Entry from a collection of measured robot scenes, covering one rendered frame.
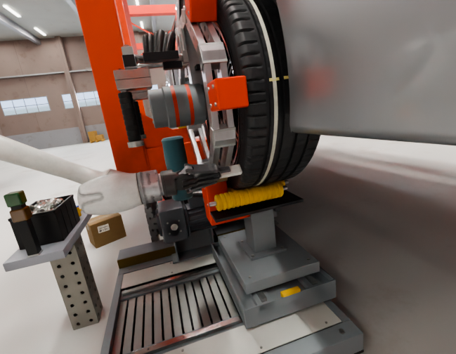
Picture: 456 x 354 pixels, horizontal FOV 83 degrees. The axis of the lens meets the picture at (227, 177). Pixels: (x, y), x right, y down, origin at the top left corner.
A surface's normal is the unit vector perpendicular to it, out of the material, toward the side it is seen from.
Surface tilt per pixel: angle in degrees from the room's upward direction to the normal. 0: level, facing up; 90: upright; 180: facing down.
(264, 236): 90
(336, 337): 0
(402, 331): 0
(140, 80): 90
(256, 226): 90
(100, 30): 90
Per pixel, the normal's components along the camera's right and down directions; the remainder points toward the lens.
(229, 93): 0.28, 0.21
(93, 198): 0.09, 0.03
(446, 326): -0.13, -0.96
